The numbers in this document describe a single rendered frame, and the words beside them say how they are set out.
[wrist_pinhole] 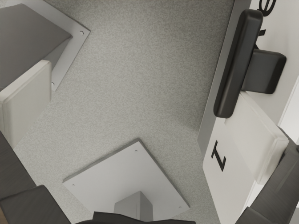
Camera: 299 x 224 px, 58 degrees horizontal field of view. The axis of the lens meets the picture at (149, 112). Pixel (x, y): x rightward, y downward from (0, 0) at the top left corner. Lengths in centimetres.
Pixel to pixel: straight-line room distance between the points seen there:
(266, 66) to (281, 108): 3
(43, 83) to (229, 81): 12
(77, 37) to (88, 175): 66
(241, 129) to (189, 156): 116
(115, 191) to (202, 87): 67
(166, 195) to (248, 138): 128
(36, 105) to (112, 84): 99
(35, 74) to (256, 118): 13
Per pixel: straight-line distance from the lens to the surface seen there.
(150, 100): 118
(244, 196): 23
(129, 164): 131
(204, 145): 109
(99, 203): 148
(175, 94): 118
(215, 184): 29
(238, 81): 19
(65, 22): 111
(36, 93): 18
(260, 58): 19
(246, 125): 18
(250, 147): 17
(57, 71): 117
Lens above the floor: 108
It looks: 64 degrees down
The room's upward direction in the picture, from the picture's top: 177 degrees clockwise
